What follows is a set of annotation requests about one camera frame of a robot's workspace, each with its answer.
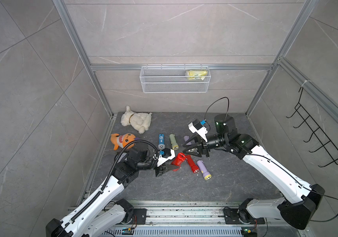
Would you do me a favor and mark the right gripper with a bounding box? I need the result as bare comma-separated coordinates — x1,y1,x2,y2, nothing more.
181,134,227,158

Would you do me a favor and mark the purple flashlight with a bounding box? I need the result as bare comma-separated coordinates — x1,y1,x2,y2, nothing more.
197,160,212,180
183,135,192,146

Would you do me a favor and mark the blue flashlight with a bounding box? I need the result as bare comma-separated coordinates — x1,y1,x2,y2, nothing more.
158,134,166,150

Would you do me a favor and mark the red flashlight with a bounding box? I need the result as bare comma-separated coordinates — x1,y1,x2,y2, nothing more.
186,155,199,173
171,153,187,171

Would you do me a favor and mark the green flashlight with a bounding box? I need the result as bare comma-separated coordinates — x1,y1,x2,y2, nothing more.
169,133,179,151

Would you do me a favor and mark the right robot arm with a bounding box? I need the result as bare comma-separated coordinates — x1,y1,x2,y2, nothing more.
183,114,326,230

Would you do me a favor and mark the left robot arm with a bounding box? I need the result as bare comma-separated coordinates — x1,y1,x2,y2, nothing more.
46,139,177,237

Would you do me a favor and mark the orange plush toy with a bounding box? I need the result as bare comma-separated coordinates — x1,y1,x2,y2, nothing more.
110,133,137,151

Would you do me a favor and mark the white plush dog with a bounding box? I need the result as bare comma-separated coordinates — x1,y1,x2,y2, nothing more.
121,106,152,134

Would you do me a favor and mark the yellow item in basket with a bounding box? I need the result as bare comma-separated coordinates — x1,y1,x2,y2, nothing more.
185,70,208,81

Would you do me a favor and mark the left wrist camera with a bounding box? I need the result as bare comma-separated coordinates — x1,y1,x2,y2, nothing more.
159,148,175,159

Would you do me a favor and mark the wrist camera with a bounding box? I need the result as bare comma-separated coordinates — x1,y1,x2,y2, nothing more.
159,148,175,159
188,119,208,142

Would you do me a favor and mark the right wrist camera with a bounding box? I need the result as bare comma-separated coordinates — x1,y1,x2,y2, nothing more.
188,119,208,142

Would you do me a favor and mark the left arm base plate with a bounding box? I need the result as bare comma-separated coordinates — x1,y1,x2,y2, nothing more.
121,208,147,225

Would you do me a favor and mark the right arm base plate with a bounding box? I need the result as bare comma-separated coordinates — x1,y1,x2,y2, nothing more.
223,207,266,225

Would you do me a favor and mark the white wire basket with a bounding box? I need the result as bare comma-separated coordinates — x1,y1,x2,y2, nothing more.
139,66,211,93

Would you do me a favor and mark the black wall hook rack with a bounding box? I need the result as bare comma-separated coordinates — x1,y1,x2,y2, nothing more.
286,87,338,168

